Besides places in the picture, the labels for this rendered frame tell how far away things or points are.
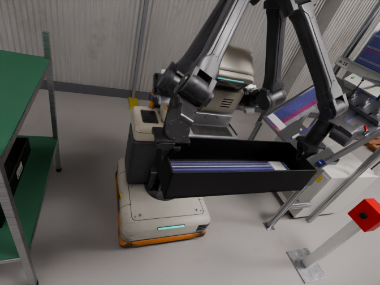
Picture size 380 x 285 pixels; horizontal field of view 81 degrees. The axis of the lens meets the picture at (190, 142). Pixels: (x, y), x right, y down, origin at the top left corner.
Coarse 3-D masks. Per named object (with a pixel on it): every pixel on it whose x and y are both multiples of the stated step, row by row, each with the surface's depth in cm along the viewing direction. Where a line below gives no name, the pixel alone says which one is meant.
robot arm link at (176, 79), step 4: (176, 72) 78; (176, 76) 76; (180, 76) 78; (172, 80) 76; (176, 80) 76; (172, 84) 76; (176, 84) 76; (168, 88) 77; (172, 88) 77; (164, 92) 80; (168, 92) 79; (172, 92) 78; (172, 96) 81
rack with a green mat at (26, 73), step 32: (0, 64) 111; (32, 64) 120; (0, 96) 92; (32, 96) 99; (0, 128) 78; (0, 160) 68; (32, 160) 144; (0, 192) 74; (32, 192) 127; (32, 224) 113; (0, 256) 99
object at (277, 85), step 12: (276, 0) 72; (300, 0) 68; (276, 12) 75; (276, 24) 77; (276, 36) 80; (276, 48) 82; (276, 60) 84; (276, 72) 88; (264, 84) 93; (276, 84) 91; (264, 96) 93; (264, 108) 96
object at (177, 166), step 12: (180, 168) 73; (192, 168) 74; (204, 168) 76; (216, 168) 78; (228, 168) 80; (240, 168) 82; (252, 168) 84; (264, 168) 86; (276, 168) 88; (288, 168) 91
